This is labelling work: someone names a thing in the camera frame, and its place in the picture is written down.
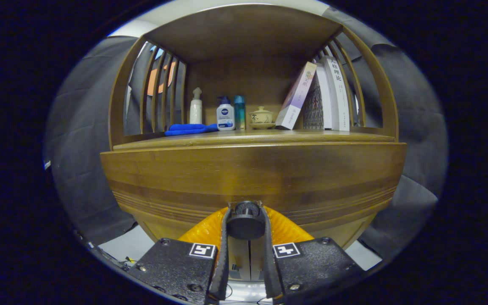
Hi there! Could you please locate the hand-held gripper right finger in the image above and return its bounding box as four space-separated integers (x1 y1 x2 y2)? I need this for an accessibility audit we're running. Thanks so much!
262 203 365 302

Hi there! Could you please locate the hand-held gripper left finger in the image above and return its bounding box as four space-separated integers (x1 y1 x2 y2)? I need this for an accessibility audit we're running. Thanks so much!
128 203 233 305

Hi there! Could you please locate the wooden drawer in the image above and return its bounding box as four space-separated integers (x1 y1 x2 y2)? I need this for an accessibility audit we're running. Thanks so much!
100 142 408 250

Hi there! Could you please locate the wooden cabinet door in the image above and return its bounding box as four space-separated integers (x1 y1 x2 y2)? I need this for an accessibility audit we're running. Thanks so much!
250 239 266 280
228 239 251 280

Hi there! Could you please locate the wooden countertop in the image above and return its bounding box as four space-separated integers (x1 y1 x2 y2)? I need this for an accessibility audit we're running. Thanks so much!
113 128 397 151

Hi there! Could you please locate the wooden cabinet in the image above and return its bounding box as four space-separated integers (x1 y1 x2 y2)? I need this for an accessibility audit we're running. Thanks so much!
108 3 399 282

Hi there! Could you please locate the blue folded cloth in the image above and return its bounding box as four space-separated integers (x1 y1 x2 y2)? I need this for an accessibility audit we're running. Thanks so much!
164 123 219 136

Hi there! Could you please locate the white blue-capped lotion bottle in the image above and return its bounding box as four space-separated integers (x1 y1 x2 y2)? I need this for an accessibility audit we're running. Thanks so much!
216 96 236 131

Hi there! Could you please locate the teal spray can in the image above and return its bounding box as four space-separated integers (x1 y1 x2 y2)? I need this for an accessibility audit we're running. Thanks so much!
233 95 246 130

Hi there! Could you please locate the beige lidded teacup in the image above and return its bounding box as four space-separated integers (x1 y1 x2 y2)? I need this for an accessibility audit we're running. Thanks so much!
248 106 276 130

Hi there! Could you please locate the white pump bottle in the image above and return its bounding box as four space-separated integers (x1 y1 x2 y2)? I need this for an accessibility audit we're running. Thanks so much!
189 87 203 125

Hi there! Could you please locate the purple white book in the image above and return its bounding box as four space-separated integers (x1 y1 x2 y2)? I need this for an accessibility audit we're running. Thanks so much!
275 61 317 130

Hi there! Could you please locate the black backdrop cloth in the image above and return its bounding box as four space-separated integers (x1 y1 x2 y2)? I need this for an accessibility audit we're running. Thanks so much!
44 6 448 259

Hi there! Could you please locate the tall white book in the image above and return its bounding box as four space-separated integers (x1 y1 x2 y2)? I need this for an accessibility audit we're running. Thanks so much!
319 55 351 132

